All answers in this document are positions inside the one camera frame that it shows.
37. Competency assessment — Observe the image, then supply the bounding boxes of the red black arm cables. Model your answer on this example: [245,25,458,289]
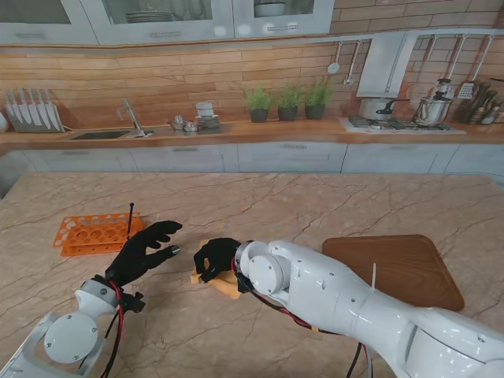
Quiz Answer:
[232,259,373,378]
[78,281,128,378]

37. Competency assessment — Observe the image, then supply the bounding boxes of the red black right arm cables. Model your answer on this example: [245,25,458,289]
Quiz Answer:
[232,259,373,378]

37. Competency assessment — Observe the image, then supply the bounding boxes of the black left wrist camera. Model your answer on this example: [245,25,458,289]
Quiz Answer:
[117,291,146,314]

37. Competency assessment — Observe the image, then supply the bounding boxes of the brown wooden tray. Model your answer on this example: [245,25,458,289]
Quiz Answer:
[321,234,465,312]

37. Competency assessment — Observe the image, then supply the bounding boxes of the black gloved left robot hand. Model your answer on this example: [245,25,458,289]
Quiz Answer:
[105,220,183,287]

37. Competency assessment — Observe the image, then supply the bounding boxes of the yellow microfibre cloth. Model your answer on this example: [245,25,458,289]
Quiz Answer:
[190,238,242,301]

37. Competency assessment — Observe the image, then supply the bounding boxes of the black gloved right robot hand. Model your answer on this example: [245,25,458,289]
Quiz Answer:
[192,237,242,284]

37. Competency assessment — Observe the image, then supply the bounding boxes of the orange test tube rack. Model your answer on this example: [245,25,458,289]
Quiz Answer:
[51,212,146,258]

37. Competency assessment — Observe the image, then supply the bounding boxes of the red black left arm cables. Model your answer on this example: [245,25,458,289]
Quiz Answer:
[78,281,128,378]

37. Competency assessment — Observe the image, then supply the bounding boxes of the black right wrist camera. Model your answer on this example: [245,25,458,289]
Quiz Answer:
[235,275,257,295]

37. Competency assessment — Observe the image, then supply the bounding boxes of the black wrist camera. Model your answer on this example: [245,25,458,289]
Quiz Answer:
[117,291,146,314]
[235,275,257,295]

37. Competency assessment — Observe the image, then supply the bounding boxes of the printed kitchen backdrop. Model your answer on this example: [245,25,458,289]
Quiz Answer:
[0,0,504,176]

